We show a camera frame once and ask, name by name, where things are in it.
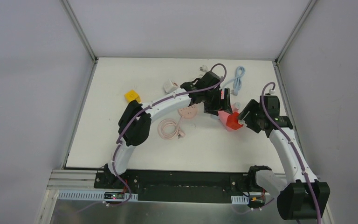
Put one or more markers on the pink power strip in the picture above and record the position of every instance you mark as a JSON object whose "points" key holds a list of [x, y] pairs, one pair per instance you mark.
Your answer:
{"points": [[223, 116]]}

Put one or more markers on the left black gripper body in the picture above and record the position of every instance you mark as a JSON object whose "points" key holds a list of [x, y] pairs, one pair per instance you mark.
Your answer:
{"points": [[217, 101]]}

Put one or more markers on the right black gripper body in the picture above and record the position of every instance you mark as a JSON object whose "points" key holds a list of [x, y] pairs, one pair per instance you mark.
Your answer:
{"points": [[250, 115]]}

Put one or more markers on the yellow cube adapter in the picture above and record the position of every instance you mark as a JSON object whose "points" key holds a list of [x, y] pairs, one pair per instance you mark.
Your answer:
{"points": [[131, 96]]}

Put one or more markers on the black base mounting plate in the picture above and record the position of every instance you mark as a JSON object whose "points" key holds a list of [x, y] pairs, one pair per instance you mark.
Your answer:
{"points": [[180, 186]]}

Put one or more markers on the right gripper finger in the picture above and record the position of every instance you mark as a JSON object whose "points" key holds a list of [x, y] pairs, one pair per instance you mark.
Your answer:
{"points": [[249, 109], [244, 121]]}

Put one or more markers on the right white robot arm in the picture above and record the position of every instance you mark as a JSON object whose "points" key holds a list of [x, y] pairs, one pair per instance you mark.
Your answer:
{"points": [[301, 196]]}

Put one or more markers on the white cube adapter with picture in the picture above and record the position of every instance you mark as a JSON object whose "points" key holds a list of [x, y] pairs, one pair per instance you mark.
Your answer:
{"points": [[170, 86]]}

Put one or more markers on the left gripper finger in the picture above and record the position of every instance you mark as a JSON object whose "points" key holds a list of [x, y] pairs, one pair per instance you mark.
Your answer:
{"points": [[226, 101], [213, 109]]}

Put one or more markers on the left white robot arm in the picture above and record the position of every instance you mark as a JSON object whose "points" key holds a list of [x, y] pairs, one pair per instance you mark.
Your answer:
{"points": [[137, 119]]}

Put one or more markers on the red cube adapter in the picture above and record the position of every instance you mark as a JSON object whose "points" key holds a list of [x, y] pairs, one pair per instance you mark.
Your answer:
{"points": [[232, 122]]}

